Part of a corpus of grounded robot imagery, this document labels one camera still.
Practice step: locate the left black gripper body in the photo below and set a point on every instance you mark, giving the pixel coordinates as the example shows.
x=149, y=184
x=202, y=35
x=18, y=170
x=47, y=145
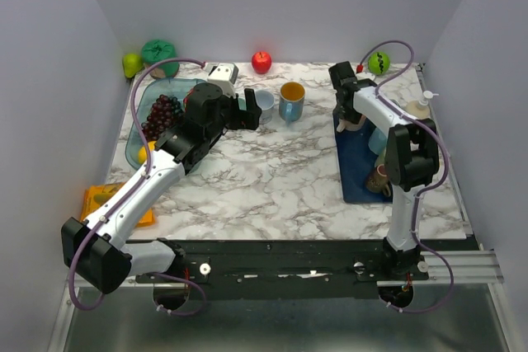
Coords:
x=229, y=118

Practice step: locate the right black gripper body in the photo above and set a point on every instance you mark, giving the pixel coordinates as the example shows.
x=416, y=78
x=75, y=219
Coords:
x=345, y=113

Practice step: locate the grey blue mug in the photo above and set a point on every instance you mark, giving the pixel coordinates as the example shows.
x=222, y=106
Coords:
x=266, y=101

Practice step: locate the blue butterfly mug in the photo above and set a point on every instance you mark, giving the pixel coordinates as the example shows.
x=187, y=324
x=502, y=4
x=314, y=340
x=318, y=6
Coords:
x=291, y=104

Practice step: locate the pink mug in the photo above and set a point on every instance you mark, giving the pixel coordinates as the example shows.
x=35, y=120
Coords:
x=350, y=126

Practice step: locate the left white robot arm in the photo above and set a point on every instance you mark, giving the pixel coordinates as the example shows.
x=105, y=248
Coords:
x=95, y=248

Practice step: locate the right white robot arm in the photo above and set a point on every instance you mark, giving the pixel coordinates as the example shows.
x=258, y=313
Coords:
x=411, y=159

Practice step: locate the light blue faceted mug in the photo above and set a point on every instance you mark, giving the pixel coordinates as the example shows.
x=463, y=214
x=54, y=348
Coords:
x=377, y=141

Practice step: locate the olive green mug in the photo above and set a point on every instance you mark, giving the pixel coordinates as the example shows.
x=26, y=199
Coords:
x=380, y=159

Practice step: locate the brown patterned mug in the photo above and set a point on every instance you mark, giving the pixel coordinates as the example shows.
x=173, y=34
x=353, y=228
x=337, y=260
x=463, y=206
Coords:
x=378, y=182

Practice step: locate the green striped ball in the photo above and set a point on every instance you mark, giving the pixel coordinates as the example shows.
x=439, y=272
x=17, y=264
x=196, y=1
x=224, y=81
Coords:
x=378, y=63

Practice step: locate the dark purple grapes bunch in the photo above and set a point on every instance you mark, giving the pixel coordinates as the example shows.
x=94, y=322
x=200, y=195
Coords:
x=165, y=112

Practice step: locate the red apple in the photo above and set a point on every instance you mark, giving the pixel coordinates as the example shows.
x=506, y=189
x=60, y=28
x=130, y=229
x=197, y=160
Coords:
x=261, y=62

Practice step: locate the teal transparent fruit tray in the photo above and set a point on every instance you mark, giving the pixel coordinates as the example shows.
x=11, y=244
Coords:
x=170, y=86

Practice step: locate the yellow mango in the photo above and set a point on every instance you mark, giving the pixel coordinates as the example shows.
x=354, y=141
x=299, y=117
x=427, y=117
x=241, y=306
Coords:
x=143, y=152

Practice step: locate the cream soap pump bottle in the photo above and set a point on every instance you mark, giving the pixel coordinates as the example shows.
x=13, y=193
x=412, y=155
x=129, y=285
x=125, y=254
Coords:
x=420, y=108

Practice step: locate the dark blue tray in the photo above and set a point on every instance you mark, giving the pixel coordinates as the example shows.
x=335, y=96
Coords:
x=356, y=161

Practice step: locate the green pear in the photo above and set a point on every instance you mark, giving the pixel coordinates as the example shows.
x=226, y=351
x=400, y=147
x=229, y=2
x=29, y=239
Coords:
x=132, y=63

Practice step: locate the orange snack bag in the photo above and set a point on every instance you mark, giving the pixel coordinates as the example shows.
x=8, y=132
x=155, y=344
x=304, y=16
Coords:
x=97, y=195

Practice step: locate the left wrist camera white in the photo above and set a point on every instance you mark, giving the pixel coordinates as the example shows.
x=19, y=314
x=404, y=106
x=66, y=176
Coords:
x=223, y=75

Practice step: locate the black table front rail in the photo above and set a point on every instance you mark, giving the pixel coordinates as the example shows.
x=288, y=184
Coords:
x=294, y=269

